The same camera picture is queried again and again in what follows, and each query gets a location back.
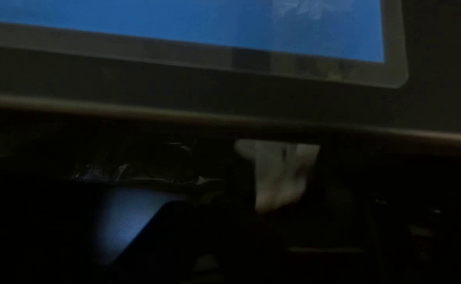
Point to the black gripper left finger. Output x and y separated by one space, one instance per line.
199 246

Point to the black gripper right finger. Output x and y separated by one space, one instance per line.
377 241

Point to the white tissue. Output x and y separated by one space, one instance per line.
280 173

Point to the black rubbish bin clear liner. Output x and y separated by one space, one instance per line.
125 221

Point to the black cabinet with stone counter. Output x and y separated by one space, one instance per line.
441 79

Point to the blue sign arrow pointing up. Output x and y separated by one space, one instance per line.
188 20

